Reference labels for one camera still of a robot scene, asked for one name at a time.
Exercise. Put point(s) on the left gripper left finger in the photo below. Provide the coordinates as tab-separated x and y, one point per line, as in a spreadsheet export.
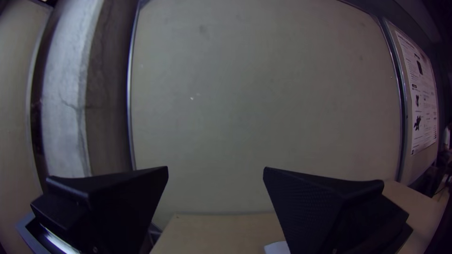
106	208

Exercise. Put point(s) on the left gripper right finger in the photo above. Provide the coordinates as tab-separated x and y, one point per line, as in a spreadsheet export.
328	215

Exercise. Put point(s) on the grey t-shirt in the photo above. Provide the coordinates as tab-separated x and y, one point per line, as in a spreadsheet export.
276	248

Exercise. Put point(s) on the white printed poster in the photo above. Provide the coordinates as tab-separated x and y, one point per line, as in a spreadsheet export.
422	95

